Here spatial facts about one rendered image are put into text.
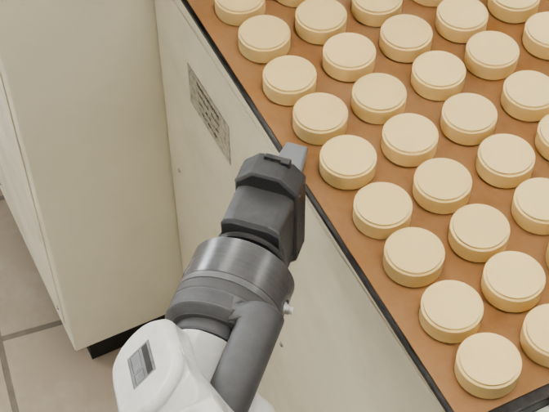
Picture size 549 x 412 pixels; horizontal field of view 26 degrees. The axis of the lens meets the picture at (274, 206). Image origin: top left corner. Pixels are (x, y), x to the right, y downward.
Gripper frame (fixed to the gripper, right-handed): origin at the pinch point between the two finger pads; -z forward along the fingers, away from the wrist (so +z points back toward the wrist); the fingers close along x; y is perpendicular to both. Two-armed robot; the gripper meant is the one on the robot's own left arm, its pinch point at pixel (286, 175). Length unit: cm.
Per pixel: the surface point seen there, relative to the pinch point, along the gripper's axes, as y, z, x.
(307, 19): 3.7, -17.5, 2.3
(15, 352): 54, -21, -89
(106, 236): 36, -25, -55
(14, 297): 60, -31, -89
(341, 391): -6.8, 1.5, -31.2
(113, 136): 33, -28, -35
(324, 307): -3.7, -1.5, -21.2
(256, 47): 7.2, -12.3, 2.3
